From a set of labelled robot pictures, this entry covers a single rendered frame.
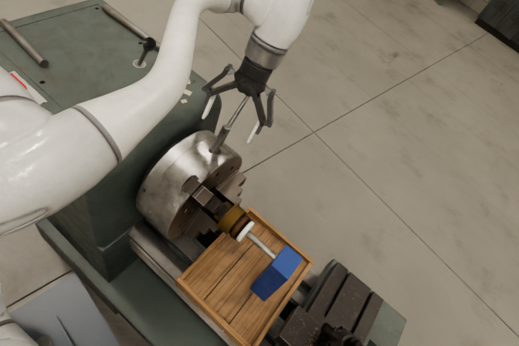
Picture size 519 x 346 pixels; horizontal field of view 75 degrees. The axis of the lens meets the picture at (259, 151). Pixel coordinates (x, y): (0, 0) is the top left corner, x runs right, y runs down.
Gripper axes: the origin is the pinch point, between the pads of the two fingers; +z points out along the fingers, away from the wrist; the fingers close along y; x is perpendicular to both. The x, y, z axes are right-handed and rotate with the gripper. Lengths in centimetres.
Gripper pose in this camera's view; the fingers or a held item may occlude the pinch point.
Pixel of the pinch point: (228, 125)
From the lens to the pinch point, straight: 91.9
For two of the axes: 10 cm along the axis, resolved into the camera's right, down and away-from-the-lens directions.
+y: -8.7, -4.9, -0.4
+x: -2.4, 5.0, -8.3
